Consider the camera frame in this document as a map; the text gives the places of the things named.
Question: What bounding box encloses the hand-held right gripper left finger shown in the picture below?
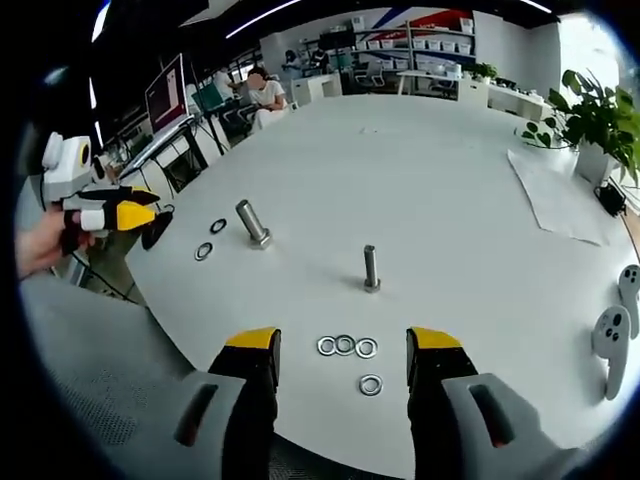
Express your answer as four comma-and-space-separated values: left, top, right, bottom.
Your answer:
172, 326, 282, 480

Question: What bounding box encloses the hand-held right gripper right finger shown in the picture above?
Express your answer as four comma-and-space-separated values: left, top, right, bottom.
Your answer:
405, 326, 581, 480

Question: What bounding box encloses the thick steel threaded stud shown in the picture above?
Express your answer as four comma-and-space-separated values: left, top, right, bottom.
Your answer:
235, 198, 274, 250

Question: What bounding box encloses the thin steel threaded stud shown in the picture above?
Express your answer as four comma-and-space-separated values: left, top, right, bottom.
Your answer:
362, 243, 383, 295

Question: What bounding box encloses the person's left hand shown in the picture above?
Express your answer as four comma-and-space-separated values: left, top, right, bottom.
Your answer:
15, 208, 97, 279

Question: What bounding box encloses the computer monitor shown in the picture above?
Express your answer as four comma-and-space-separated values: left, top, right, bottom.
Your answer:
143, 52, 190, 136

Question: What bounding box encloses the grey mesh chair seat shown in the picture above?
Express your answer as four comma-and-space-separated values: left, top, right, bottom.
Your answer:
19, 273, 211, 456

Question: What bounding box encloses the white handheld controller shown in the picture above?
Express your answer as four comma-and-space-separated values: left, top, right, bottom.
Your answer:
591, 303, 635, 401
617, 263, 640, 337

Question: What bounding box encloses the white paper sheet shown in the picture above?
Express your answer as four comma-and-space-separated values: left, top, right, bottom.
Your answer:
506, 146, 610, 247

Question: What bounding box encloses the small black device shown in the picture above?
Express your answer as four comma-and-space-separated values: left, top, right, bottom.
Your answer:
593, 181, 628, 217

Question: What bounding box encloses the white plant pot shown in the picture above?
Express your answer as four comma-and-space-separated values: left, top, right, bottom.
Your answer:
573, 140, 619, 185

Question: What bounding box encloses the white side table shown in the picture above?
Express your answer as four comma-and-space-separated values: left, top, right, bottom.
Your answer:
395, 68, 469, 99

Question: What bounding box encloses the green potted plant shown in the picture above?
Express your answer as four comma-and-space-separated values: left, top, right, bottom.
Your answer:
521, 67, 640, 189

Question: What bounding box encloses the small green plant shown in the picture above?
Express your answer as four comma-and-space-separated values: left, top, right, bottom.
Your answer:
469, 61, 500, 84

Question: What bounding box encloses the storage shelf with white boxes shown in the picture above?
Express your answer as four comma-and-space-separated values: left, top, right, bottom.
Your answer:
349, 12, 477, 81

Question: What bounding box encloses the black frame desk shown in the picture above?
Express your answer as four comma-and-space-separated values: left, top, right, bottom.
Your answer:
118, 115, 232, 197

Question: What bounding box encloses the black cable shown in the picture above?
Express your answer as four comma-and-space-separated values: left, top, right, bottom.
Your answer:
72, 248, 147, 306

